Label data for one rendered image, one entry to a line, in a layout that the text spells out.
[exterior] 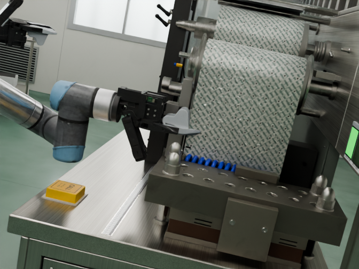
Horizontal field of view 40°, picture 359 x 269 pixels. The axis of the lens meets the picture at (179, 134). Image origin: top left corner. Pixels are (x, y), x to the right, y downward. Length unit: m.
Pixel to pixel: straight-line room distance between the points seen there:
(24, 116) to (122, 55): 5.67
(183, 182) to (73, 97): 0.36
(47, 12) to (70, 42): 0.52
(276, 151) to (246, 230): 0.25
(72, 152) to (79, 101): 0.13
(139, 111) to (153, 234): 0.29
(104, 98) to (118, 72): 5.77
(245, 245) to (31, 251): 0.43
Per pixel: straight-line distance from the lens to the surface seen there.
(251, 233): 1.00
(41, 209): 1.09
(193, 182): 1.00
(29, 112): 1.28
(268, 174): 1.13
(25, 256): 1.08
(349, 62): 1.16
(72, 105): 1.19
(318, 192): 1.12
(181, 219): 1.03
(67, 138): 1.21
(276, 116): 1.16
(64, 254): 1.04
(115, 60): 6.94
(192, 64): 1.18
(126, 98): 1.17
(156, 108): 1.15
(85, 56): 7.06
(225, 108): 1.16
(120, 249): 1.00
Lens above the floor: 1.32
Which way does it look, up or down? 12 degrees down
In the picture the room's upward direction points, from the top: 11 degrees clockwise
